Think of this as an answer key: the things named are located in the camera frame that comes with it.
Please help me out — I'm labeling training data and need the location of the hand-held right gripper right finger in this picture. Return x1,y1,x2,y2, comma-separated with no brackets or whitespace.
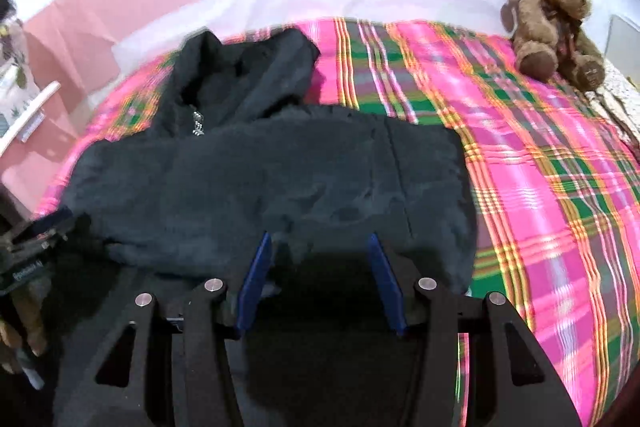
367,232,584,427

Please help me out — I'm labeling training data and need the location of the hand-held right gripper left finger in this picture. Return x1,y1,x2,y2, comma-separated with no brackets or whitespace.
50,232,274,427

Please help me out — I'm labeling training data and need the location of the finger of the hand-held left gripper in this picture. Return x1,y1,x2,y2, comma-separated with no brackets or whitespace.
30,208,92,244

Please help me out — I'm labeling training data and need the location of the black hooded jacket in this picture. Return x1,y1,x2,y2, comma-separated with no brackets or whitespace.
52,27,477,427

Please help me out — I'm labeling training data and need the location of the person's left hand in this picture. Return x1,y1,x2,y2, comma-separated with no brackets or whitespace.
0,292,49,391

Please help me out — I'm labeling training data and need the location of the floral printed cloth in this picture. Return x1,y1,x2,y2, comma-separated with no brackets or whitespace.
0,17,42,138

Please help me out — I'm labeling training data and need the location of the pink green plaid blanket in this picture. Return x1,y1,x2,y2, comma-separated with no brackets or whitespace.
35,17,640,427

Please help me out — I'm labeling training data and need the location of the cream lace cloth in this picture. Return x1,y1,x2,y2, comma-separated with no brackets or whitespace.
584,57,640,148

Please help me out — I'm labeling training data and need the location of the brown teddy bear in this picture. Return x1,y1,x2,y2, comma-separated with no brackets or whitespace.
502,0,607,90

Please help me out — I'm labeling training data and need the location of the white flat panel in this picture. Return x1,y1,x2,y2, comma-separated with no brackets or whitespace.
607,14,640,74

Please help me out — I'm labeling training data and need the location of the white wooden rail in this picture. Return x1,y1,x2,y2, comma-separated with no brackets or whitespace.
0,82,62,154

